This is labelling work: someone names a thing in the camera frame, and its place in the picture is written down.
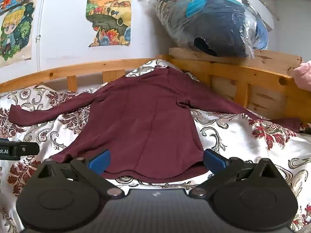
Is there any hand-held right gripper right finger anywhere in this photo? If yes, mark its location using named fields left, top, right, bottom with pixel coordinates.
left=189, top=149, right=277, bottom=198

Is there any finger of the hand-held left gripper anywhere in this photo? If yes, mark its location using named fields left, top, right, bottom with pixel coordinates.
left=0, top=138, right=40, bottom=156

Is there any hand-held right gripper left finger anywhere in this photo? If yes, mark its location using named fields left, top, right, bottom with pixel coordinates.
left=36, top=149, right=125, bottom=198

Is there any maroon long-sleeve sweater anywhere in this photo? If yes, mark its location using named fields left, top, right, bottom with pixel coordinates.
left=8, top=67, right=302, bottom=183

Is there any floral satin blanket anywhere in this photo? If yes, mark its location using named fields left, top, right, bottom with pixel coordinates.
left=0, top=59, right=311, bottom=233

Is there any pink cloth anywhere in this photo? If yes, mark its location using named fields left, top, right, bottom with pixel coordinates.
left=293, top=61, right=311, bottom=90

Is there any clear plastic bag of bedding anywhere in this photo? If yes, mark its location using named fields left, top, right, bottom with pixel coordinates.
left=138, top=0, right=270, bottom=59

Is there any wooden bed frame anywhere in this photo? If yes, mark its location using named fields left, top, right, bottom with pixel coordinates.
left=0, top=47, right=304, bottom=127

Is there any anime girl wall poster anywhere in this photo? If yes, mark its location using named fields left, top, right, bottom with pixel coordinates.
left=0, top=1, right=34, bottom=68

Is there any white wall pipe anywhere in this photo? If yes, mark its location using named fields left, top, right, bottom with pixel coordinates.
left=36, top=0, right=45, bottom=72

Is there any landscape drawing wall poster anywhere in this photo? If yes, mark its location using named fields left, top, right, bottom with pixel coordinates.
left=86, top=0, right=133, bottom=48

